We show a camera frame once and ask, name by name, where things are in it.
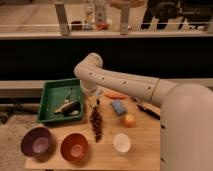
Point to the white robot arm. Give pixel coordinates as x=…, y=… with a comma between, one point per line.
x=186, y=112

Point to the small white cup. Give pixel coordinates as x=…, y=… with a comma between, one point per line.
x=121, y=143

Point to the dark red background cup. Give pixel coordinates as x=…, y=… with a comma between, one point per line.
x=76, y=25

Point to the orange carrot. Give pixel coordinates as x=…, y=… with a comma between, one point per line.
x=115, y=95

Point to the brown pine cone brush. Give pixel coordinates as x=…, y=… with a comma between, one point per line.
x=96, y=121

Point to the black brush in tray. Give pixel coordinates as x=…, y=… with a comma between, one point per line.
x=74, y=109

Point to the orange ball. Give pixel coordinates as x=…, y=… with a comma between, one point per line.
x=128, y=120

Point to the wooden board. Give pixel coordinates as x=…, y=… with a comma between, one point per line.
x=144, y=154

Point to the green plastic tray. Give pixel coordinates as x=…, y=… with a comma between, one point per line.
x=53, y=96

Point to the orange bowl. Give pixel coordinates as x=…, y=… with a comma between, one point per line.
x=74, y=147

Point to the purple bowl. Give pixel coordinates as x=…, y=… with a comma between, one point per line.
x=36, y=142

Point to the person legs in background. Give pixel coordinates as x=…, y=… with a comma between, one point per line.
x=152, y=11

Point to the black handled peeler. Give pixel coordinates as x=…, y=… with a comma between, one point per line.
x=143, y=108

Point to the grey post right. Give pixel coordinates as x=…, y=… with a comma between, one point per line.
x=124, y=19

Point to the grey post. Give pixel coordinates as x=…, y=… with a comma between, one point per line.
x=124, y=19
x=62, y=18

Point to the grey post left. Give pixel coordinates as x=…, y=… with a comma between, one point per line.
x=62, y=18

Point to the black cable clutter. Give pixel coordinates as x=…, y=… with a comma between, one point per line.
x=10, y=107

